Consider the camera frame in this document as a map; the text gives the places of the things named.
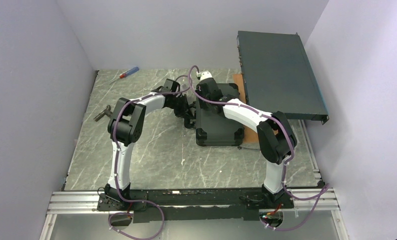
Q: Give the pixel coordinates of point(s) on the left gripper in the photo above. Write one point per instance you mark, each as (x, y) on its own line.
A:
(186, 113)

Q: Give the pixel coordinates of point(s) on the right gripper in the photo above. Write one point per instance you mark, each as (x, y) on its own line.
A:
(201, 105)

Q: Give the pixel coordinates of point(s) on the black poker chip case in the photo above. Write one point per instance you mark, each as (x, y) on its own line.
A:
(213, 129)

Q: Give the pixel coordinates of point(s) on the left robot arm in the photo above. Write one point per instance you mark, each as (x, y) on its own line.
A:
(125, 128)

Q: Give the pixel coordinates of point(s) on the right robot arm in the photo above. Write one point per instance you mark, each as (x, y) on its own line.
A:
(276, 138)

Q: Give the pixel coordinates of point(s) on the blue red screwdriver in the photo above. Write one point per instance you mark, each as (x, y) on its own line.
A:
(125, 74)

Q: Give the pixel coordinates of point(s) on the dark grey rack box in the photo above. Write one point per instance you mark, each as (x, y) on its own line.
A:
(278, 76)

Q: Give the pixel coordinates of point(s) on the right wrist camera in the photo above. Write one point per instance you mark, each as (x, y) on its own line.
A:
(203, 75)

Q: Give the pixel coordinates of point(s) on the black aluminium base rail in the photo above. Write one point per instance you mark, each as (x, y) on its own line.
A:
(190, 204)

